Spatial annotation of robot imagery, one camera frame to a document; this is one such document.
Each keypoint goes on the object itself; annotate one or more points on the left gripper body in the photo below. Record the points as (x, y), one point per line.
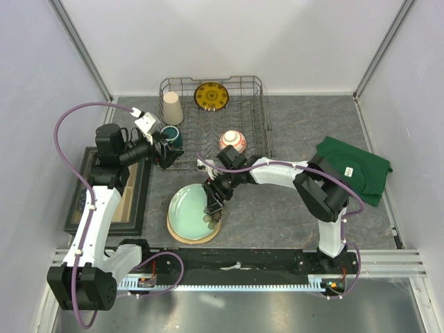
(163, 143)

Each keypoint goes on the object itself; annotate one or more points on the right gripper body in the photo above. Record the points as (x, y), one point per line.
(223, 184)

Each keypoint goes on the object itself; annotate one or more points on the dark green mug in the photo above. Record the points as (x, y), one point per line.
(173, 136)

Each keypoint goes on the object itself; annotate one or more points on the mint green flower plate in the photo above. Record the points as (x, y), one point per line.
(188, 204)

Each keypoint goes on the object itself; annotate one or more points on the cream bird pattern plate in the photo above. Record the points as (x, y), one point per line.
(193, 233)

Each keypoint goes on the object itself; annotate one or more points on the beige plastic cup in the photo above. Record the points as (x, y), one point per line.
(172, 110)

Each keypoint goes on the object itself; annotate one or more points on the white red patterned bowl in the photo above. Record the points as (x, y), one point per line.
(233, 138)

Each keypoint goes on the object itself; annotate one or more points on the yellow black patterned plate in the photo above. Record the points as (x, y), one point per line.
(211, 96)

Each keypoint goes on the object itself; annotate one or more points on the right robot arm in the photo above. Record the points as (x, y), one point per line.
(324, 194)

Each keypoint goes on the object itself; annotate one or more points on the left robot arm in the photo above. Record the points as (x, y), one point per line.
(86, 278)

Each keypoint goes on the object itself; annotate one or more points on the black framed compartment box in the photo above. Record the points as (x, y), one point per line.
(128, 217)

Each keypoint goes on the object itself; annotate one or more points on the green folded cloth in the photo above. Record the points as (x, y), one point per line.
(364, 172)

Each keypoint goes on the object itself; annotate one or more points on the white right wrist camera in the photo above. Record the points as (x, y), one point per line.
(206, 165)

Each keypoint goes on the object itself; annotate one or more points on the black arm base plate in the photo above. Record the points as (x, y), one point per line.
(242, 267)

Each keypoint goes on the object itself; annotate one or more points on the grey wire dish rack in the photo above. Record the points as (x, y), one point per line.
(201, 129)

